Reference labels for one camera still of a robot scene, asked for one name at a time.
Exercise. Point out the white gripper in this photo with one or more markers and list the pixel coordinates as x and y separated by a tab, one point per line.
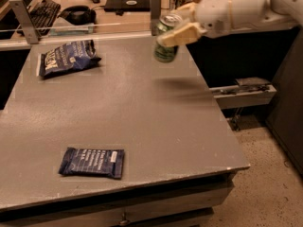
213	12

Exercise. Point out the green soda can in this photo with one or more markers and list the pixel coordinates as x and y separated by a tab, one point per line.
165	49

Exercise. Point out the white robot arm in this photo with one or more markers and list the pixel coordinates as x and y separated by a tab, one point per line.
250	16

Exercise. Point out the blue chip bag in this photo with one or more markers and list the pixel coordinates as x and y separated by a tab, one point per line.
67	58

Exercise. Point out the black closed laptop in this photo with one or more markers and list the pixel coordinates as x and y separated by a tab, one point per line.
127	5

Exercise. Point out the black headphones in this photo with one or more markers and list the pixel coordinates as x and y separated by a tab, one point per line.
78	15

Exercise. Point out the black keyboard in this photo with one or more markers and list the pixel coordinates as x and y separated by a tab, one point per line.
43	15

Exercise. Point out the dark blue snack bar wrapper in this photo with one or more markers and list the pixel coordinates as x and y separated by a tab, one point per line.
92	162

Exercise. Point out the grey table drawer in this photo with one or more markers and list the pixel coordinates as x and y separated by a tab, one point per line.
182	204

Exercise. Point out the middle metal bracket post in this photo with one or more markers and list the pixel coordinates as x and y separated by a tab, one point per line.
155	7

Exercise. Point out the metal bracket post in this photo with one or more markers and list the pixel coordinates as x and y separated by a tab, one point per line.
155	7
24	21

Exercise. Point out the grey metal shelf rail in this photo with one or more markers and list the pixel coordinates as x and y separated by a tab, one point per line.
245	93

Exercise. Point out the left metal bracket post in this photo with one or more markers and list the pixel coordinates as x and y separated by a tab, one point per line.
24	21

